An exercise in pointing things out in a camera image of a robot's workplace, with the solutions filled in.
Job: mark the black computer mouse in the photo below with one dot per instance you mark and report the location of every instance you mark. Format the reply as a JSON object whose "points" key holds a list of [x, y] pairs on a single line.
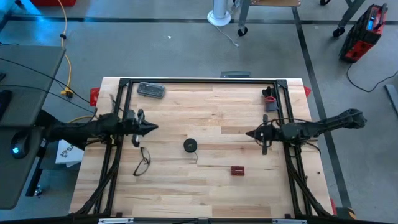
{"points": [[22, 141]]}

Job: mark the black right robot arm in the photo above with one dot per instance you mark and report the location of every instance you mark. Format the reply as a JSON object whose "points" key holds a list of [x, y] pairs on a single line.
{"points": [[323, 124]]}

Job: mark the flat white tray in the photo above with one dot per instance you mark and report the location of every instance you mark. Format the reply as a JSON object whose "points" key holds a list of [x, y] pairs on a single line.
{"points": [[151, 90]]}

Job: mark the black diagonal strut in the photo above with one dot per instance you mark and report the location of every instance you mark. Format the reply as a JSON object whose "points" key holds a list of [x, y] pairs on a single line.
{"points": [[46, 119]]}

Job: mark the red bit holder block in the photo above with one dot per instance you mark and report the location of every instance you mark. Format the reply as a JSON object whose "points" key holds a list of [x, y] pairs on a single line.
{"points": [[237, 171]]}

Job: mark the black desk leg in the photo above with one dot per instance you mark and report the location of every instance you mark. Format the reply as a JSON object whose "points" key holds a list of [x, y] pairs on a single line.
{"points": [[34, 177]]}

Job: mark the grey side table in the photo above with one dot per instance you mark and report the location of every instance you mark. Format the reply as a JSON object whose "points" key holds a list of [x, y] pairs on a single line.
{"points": [[28, 79]]}

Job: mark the black caster wheel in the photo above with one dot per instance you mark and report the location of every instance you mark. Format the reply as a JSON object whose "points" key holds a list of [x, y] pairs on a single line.
{"points": [[325, 1]]}

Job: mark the grey cart leg with caster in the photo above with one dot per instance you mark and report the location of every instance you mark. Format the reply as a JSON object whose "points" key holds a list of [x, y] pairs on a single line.
{"points": [[351, 12]]}

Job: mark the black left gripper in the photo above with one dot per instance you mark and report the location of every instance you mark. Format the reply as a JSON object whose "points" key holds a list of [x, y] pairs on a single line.
{"points": [[135, 127]]}

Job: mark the wooden top rolling table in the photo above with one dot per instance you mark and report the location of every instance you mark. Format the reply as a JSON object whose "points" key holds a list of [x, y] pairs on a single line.
{"points": [[244, 15]]}

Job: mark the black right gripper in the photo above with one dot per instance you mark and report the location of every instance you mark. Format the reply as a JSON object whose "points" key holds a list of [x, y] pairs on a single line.
{"points": [[265, 133]]}

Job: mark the red corner clamp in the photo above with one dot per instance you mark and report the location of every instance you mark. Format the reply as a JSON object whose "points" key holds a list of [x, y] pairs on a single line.
{"points": [[94, 96], [308, 91]]}

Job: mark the white printed box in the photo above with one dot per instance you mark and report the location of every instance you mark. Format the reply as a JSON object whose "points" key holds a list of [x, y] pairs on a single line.
{"points": [[66, 155]]}

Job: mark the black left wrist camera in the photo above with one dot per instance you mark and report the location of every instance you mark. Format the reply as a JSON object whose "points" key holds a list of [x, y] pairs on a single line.
{"points": [[130, 115]]}

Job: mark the white pole base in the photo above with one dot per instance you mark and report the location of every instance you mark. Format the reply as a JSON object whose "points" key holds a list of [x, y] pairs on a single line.
{"points": [[219, 15]]}

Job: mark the grey red plastic piece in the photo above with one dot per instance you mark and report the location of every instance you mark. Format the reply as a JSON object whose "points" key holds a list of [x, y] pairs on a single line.
{"points": [[271, 101]]}

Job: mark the red bin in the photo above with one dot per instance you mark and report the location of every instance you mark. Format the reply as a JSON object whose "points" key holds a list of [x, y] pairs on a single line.
{"points": [[53, 2]]}

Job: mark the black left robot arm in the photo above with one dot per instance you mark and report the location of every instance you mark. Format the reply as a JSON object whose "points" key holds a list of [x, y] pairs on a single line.
{"points": [[84, 129]]}

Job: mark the black eyeglasses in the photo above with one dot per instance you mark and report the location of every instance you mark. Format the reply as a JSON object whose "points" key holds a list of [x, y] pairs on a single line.
{"points": [[145, 155]]}

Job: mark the red black tool case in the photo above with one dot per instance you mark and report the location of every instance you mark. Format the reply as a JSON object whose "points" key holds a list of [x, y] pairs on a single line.
{"points": [[363, 34]]}

